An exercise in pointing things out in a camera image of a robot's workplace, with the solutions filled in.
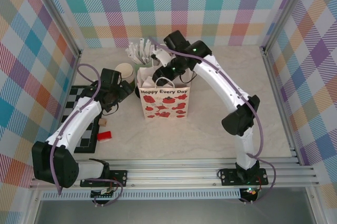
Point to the white paper napkin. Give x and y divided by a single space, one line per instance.
148 81

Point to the red white paper gift bag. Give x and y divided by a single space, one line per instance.
166 108

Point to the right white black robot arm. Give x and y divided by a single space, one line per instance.
218 81

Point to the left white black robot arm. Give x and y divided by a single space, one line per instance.
73 126

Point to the black plastic cup lid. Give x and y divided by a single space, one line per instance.
138 92

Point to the stack of green paper cups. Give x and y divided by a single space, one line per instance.
123 71

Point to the small wooden cube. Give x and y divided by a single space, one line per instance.
103 122

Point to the red plastic block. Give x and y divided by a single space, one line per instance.
104 136

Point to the black grey checkerboard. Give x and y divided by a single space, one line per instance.
88 139

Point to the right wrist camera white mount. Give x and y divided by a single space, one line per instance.
163 56

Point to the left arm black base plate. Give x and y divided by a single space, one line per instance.
119 177

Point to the left aluminium frame post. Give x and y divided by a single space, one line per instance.
52 13

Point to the aluminium frame post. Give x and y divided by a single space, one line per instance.
287 13
52 13

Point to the aluminium mounting rail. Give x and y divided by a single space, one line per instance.
171 176

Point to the right aluminium side rail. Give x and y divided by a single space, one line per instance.
276 89

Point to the right aluminium frame post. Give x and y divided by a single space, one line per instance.
287 13

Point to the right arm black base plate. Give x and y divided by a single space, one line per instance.
229 177

